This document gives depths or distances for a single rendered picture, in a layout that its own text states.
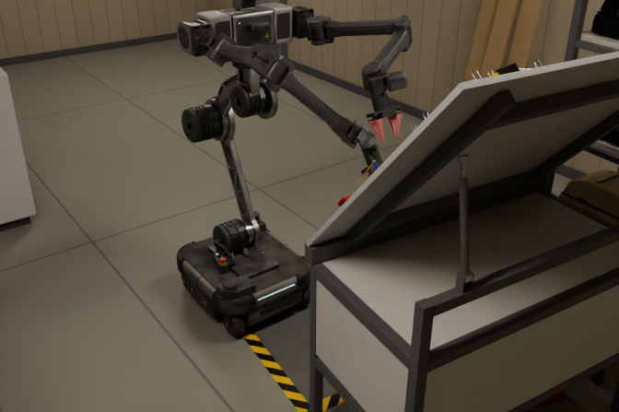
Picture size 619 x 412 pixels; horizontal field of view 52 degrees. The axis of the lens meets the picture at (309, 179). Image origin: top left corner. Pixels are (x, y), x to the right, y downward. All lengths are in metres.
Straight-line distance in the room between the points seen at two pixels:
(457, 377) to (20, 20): 6.89
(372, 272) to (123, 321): 1.58
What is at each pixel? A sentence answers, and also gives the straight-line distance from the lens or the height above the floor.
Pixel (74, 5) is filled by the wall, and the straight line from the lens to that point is 8.26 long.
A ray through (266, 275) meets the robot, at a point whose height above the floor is 0.24.
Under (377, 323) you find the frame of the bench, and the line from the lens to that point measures 2.03.
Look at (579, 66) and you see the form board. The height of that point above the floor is 1.62.
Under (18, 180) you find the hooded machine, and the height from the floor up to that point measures 0.33.
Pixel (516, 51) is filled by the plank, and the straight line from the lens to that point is 4.65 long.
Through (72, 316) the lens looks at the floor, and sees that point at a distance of 3.54.
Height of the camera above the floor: 2.06
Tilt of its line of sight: 26 degrees down
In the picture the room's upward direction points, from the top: straight up
